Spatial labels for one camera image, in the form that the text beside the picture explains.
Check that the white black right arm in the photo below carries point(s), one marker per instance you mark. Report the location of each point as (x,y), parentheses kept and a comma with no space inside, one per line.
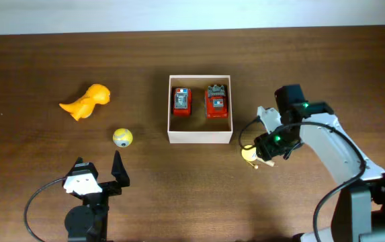
(355,209)

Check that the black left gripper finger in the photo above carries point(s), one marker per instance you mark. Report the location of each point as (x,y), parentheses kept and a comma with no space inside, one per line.
(119,171)
(80,167)

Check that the pink box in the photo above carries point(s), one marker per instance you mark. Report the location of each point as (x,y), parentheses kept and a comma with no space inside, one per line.
(198,128)

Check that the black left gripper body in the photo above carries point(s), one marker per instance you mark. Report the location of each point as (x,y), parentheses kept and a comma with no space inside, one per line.
(109,187)

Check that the red fire truck grey top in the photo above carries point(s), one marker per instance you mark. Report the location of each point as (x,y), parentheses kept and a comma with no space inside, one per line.
(216,101)

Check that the red fire truck with ladder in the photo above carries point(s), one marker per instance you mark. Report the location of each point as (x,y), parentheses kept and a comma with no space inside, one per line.
(181,101)

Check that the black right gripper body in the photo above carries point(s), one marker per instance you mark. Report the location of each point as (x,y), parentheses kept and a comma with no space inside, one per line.
(279,141)

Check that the yellow wooden rattle drum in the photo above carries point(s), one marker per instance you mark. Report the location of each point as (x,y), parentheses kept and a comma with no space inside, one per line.
(250,156)

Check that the orange dinosaur toy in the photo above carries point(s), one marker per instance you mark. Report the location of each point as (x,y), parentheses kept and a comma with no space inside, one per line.
(84,106)

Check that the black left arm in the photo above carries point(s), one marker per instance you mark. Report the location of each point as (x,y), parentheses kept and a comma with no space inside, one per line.
(89,221)

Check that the yellow grey ball toy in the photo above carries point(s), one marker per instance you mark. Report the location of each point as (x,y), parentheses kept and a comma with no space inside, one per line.
(122,137)

